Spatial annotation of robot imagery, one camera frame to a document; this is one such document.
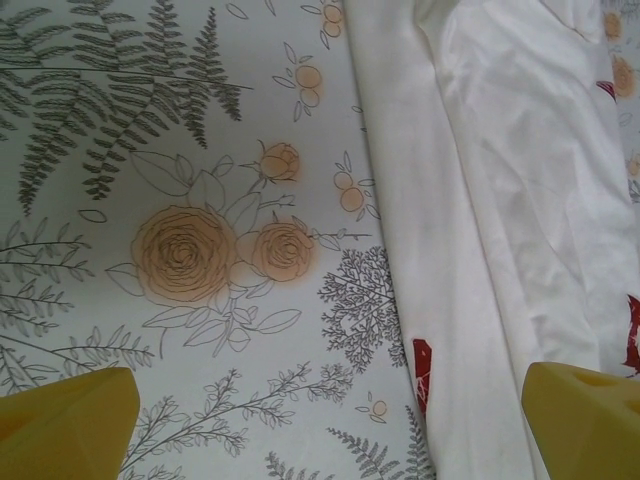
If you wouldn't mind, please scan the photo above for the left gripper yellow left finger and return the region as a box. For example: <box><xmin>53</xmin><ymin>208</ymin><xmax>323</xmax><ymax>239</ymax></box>
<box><xmin>0</xmin><ymin>366</ymin><xmax>142</xmax><ymax>480</ymax></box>

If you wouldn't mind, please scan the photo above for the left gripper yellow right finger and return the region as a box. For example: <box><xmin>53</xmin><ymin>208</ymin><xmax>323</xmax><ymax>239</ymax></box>
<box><xmin>519</xmin><ymin>362</ymin><xmax>640</xmax><ymax>480</ymax></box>

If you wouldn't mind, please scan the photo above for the white t-shirt with red print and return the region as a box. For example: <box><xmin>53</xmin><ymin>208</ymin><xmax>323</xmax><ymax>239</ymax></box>
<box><xmin>343</xmin><ymin>0</ymin><xmax>640</xmax><ymax>480</ymax></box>

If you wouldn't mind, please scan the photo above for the floral table cover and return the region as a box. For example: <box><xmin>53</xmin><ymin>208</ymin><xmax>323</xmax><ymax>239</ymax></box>
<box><xmin>0</xmin><ymin>0</ymin><xmax>640</xmax><ymax>480</ymax></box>

